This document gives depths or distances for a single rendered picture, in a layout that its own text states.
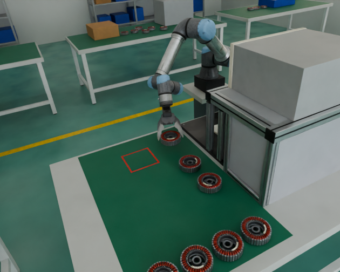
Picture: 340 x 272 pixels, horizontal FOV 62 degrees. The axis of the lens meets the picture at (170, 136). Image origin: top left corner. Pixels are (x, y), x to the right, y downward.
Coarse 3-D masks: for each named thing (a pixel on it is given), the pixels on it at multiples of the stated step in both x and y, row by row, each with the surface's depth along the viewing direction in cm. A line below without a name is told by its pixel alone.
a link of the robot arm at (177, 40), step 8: (184, 24) 168; (176, 32) 170; (184, 32) 170; (176, 40) 171; (184, 40) 173; (168, 48) 171; (176, 48) 171; (168, 56) 170; (160, 64) 170; (168, 64) 170; (160, 72) 169; (168, 72) 172; (152, 80) 169; (152, 88) 172
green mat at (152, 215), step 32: (96, 160) 152; (128, 160) 151; (160, 160) 149; (96, 192) 132; (128, 192) 130; (160, 192) 129; (192, 192) 128; (224, 192) 126; (128, 224) 115; (160, 224) 114; (192, 224) 113; (224, 224) 112; (128, 256) 102; (160, 256) 102
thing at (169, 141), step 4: (164, 132) 155; (168, 132) 155; (172, 132) 155; (176, 132) 154; (160, 136) 153; (164, 136) 152; (168, 136) 154; (172, 136) 153; (176, 136) 152; (180, 136) 152; (164, 140) 149; (168, 140) 149; (172, 140) 148; (176, 140) 149; (180, 140) 152; (164, 144) 150; (168, 144) 150; (172, 144) 149; (176, 144) 150
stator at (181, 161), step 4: (184, 156) 144; (188, 156) 145; (192, 156) 144; (196, 156) 144; (180, 160) 142; (184, 160) 143; (188, 160) 145; (192, 160) 144; (196, 160) 141; (200, 160) 141; (180, 164) 140; (184, 164) 139; (188, 164) 141; (192, 164) 141; (196, 164) 138; (200, 164) 139; (180, 168) 141; (184, 168) 138; (188, 168) 137; (192, 168) 137; (196, 168) 138; (188, 172) 138; (192, 172) 139
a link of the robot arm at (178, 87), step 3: (174, 81) 162; (177, 81) 166; (174, 84) 159; (177, 84) 162; (180, 84) 165; (174, 87) 159; (177, 87) 161; (180, 87) 164; (174, 90) 160; (177, 90) 162; (180, 90) 165; (174, 93) 164; (177, 93) 165; (180, 93) 168
